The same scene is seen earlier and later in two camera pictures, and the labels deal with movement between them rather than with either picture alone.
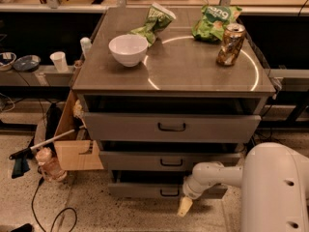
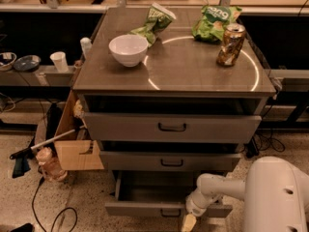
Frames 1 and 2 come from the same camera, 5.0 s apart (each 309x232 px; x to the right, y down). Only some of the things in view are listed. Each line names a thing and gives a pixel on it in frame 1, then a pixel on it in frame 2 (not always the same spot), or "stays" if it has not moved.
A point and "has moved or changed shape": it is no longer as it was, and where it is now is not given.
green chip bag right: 210,24 stays
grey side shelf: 44,75 stays
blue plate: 27,63 stays
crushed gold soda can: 233,40 stays
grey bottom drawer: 156,185 has moved or changed shape
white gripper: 191,191 → 194,207
